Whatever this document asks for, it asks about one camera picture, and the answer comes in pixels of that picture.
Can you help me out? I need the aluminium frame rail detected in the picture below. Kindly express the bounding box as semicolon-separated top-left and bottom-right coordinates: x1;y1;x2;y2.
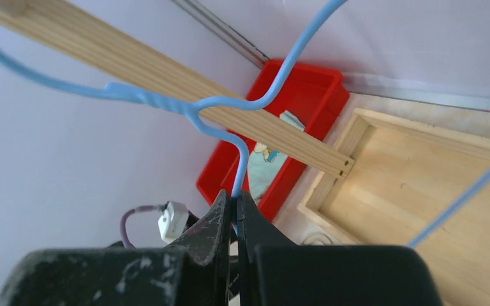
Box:
174;1;490;112

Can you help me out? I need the light green printed cloth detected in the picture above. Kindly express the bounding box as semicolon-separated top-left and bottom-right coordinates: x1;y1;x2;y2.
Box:
247;110;306;203

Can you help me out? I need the blue wire hanger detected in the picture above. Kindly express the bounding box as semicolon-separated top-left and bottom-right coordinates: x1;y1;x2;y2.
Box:
0;0;490;250

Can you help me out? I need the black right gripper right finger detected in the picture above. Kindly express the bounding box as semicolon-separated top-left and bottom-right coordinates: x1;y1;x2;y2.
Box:
236;192;442;305

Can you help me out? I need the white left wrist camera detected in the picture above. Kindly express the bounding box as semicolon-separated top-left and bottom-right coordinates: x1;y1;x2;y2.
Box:
158;201;189;244

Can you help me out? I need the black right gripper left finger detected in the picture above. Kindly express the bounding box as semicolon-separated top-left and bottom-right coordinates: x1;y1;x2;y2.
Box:
0;191;232;305

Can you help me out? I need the wooden hanger rack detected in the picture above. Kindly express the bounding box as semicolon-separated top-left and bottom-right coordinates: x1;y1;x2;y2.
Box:
0;0;490;306

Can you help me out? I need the red plastic bin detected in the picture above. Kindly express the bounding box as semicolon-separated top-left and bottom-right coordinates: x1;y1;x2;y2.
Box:
196;63;350;221

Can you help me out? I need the beige plastic hanger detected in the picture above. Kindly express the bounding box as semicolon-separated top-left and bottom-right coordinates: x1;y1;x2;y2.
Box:
301;233;334;245

